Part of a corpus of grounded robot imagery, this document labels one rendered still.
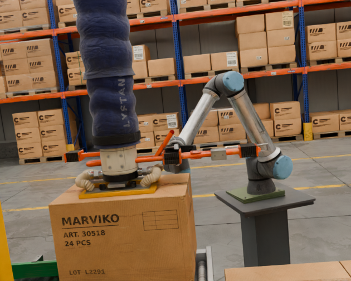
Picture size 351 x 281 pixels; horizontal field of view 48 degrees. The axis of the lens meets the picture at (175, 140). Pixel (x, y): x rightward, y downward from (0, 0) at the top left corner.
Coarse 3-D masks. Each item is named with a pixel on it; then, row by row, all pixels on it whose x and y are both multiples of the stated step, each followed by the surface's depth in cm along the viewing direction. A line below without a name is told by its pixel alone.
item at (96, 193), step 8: (104, 184) 177; (152, 184) 181; (88, 192) 175; (96, 192) 175; (104, 192) 174; (112, 192) 173; (120, 192) 173; (128, 192) 172; (136, 192) 172; (144, 192) 172; (152, 192) 172
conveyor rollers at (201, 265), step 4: (200, 264) 217; (204, 264) 217; (200, 268) 212; (204, 268) 212; (200, 272) 208; (204, 272) 208; (56, 276) 220; (200, 276) 204; (204, 276) 204; (16, 280) 224; (24, 280) 219; (28, 280) 220; (32, 280) 224; (40, 280) 217; (44, 280) 219; (52, 280) 215; (56, 280) 215; (200, 280) 199; (204, 280) 199
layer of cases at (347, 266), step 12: (288, 264) 207; (300, 264) 206; (312, 264) 205; (324, 264) 204; (336, 264) 202; (348, 264) 201; (228, 276) 202; (240, 276) 200; (252, 276) 199; (264, 276) 198; (276, 276) 197; (288, 276) 196; (300, 276) 194; (312, 276) 193; (324, 276) 192; (336, 276) 191; (348, 276) 190
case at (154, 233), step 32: (64, 192) 188; (160, 192) 172; (64, 224) 171; (96, 224) 170; (128, 224) 169; (160, 224) 168; (192, 224) 190; (64, 256) 174; (96, 256) 172; (128, 256) 171; (160, 256) 170; (192, 256) 174
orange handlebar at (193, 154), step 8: (96, 152) 211; (192, 152) 181; (200, 152) 180; (208, 152) 180; (232, 152) 179; (96, 160) 188; (136, 160) 182; (144, 160) 182; (152, 160) 181; (160, 160) 181
